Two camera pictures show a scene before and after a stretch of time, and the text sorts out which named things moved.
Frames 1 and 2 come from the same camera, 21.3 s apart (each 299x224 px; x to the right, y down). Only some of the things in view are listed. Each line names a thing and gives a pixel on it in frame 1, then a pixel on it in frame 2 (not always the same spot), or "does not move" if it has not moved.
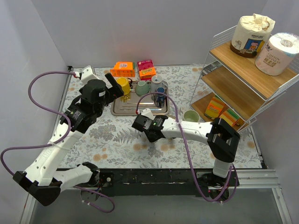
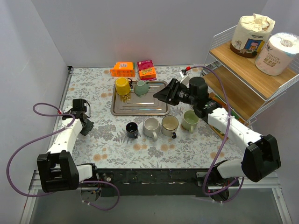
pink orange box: x=146 y=69 does not move
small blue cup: x=160 y=98 → x=131 y=129
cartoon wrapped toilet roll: x=250 y=35 does not move
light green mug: x=191 y=115 does not move
